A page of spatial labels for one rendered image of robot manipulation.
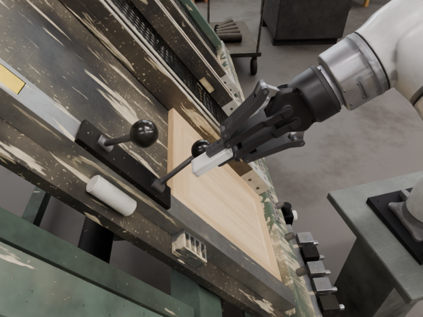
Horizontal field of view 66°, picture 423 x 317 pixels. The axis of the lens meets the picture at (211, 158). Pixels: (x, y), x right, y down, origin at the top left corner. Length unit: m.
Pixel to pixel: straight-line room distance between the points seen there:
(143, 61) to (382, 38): 0.59
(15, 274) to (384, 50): 0.46
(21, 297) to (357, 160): 2.81
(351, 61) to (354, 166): 2.47
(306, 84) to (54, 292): 0.37
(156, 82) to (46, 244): 0.54
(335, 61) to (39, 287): 0.41
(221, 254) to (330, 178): 2.08
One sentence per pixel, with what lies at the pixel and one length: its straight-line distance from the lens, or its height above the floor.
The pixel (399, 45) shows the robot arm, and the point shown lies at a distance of 0.45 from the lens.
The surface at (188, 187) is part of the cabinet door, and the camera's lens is 0.75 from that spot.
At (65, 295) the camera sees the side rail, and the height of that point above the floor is 1.47.
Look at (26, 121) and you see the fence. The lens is 0.50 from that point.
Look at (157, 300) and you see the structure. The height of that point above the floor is 1.21.
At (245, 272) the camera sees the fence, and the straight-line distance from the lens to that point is 0.78.
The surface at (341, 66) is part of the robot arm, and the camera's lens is 0.45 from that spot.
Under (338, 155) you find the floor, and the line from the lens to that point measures 2.98.
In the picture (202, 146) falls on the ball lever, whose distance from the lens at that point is 0.53.
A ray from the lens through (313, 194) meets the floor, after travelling 2.56.
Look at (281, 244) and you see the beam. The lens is 1.08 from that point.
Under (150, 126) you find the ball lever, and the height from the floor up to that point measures 1.54.
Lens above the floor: 1.78
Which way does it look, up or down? 40 degrees down
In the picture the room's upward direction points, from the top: straight up
